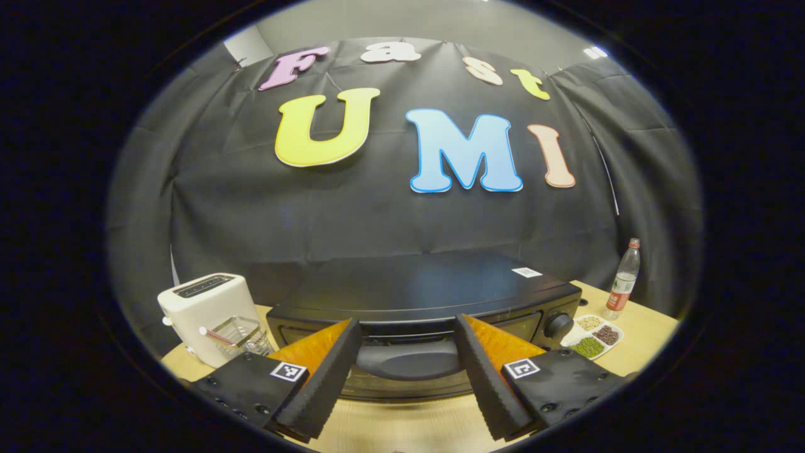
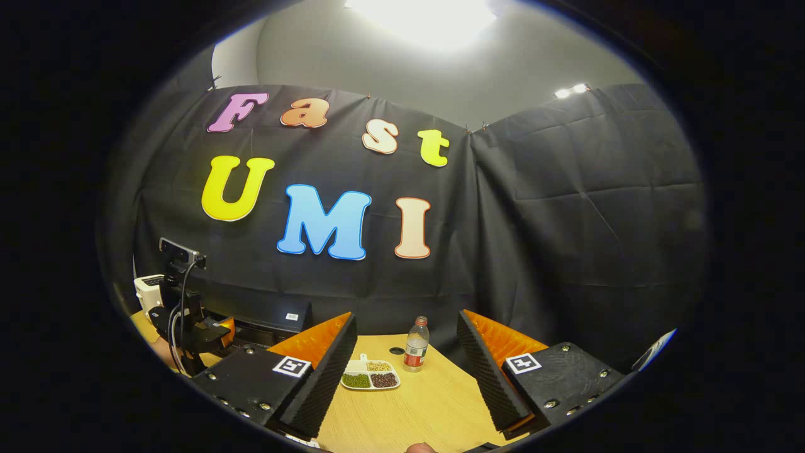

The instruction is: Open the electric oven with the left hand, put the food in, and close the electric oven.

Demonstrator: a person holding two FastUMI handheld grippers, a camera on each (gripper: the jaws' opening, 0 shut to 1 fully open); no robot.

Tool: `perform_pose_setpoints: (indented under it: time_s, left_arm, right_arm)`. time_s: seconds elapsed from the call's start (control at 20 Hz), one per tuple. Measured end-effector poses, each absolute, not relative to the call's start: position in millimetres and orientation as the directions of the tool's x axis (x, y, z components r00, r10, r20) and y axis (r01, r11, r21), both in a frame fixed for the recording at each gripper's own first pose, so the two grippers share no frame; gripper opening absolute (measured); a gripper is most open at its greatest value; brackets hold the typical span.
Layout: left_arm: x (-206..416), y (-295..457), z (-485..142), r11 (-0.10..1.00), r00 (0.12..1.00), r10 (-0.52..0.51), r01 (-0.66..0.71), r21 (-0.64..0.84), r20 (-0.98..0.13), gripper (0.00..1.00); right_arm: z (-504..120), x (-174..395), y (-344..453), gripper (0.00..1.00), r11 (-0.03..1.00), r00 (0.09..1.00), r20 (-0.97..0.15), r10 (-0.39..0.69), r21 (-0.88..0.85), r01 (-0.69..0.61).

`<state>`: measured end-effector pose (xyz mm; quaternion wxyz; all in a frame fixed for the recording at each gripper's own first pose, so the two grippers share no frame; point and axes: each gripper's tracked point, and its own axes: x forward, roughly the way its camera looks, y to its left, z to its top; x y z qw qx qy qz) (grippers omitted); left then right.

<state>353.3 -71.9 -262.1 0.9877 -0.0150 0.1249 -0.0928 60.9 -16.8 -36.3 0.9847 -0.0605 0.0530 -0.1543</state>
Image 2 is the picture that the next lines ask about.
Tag white divided plate of beans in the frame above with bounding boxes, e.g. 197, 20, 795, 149
340, 354, 401, 391

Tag white flat panel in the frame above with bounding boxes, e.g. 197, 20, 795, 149
632, 328, 677, 372

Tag clear bottle with red label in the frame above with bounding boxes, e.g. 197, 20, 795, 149
404, 316, 430, 373

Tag black electric oven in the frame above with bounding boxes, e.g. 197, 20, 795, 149
204, 294, 313, 350

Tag black backdrop cloth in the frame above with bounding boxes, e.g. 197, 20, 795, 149
101, 44, 708, 372

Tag white toaster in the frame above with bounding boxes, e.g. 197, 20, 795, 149
134, 275, 166, 316

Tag large ceiling light panel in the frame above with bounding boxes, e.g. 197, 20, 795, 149
345, 0, 497, 52

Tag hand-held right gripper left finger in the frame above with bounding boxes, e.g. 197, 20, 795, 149
192, 311, 358, 439

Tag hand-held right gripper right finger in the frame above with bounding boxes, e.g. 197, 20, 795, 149
457, 308, 626, 435

